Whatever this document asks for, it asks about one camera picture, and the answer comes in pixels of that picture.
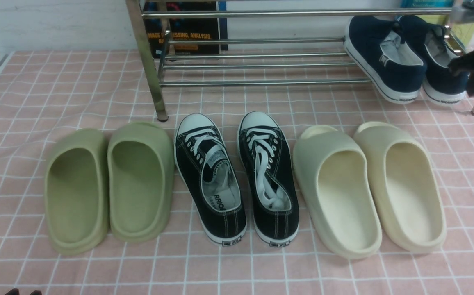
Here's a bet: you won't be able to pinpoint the metal shoe rack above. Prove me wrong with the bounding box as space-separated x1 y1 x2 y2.
126 0 474 122

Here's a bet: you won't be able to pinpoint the green slipper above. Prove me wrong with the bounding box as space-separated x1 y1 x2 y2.
107 121 175 243
44 129 109 256

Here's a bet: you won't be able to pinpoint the black lace sneaker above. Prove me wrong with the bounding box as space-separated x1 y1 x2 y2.
237 111 299 248
174 113 248 247

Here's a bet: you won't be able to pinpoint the black image processing book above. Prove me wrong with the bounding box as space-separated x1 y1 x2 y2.
144 1 229 59

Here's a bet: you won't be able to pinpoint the green slipper left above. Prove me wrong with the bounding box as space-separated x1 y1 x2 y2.
44 129 109 256

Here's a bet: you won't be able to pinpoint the navy canvas shoe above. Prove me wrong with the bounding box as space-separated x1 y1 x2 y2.
344 15 427 104
397 15 469 106

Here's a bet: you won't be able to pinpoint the cream slipper left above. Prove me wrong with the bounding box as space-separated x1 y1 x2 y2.
292 125 383 259

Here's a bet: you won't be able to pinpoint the black lace sneaker right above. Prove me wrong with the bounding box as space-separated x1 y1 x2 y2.
237 111 299 248

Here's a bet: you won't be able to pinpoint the green slipper right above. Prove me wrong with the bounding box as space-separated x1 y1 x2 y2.
107 121 175 243

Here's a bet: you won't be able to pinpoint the black lace sneaker left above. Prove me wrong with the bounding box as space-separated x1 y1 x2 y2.
174 113 248 247

